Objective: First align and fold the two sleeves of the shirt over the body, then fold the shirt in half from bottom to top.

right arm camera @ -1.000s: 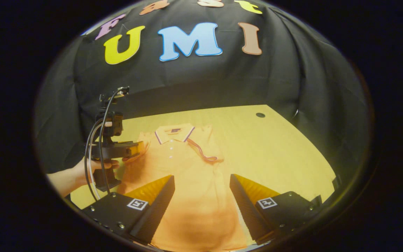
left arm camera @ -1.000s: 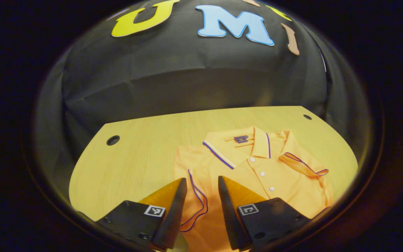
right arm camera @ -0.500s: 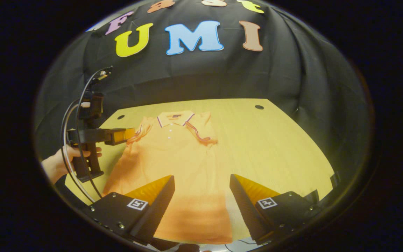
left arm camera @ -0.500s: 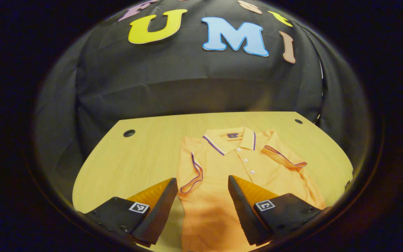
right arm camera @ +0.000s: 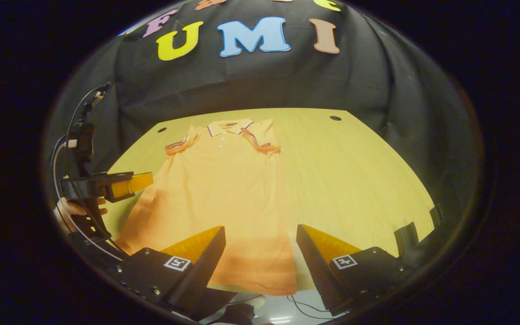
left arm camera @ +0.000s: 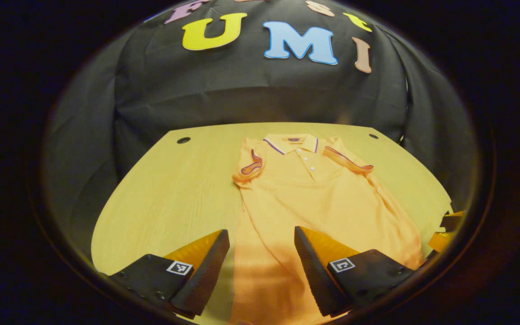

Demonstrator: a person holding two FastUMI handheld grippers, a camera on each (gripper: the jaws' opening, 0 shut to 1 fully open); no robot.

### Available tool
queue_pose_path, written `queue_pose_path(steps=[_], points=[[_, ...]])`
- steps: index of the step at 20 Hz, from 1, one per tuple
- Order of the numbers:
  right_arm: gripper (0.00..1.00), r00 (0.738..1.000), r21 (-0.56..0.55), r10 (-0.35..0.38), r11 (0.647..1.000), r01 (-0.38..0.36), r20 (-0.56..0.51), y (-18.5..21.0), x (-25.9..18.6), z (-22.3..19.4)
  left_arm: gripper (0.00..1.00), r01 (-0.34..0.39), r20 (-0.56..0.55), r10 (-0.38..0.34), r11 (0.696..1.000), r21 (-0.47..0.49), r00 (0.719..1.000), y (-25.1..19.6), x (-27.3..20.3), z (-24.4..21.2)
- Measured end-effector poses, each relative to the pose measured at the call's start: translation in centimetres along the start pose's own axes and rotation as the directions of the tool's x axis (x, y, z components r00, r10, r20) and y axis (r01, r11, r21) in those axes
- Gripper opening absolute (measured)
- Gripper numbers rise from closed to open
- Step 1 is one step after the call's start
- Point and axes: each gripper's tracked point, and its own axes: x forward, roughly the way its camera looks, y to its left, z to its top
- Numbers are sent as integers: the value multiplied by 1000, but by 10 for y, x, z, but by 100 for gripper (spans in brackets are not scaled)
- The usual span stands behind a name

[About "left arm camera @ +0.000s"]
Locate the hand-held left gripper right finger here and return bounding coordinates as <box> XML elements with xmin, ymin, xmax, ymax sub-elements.
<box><xmin>294</xmin><ymin>226</ymin><xmax>417</xmax><ymax>318</ymax></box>

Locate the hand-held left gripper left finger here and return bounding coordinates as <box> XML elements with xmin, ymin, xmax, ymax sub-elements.
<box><xmin>107</xmin><ymin>229</ymin><xmax>231</xmax><ymax>317</ymax></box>

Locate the orange polo T-shirt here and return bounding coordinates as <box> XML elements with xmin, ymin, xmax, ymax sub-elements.
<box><xmin>228</xmin><ymin>133</ymin><xmax>424</xmax><ymax>325</ymax></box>

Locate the black backdrop cloth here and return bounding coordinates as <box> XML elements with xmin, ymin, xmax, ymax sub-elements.
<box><xmin>43</xmin><ymin>0</ymin><xmax>479</xmax><ymax>253</ymax></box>

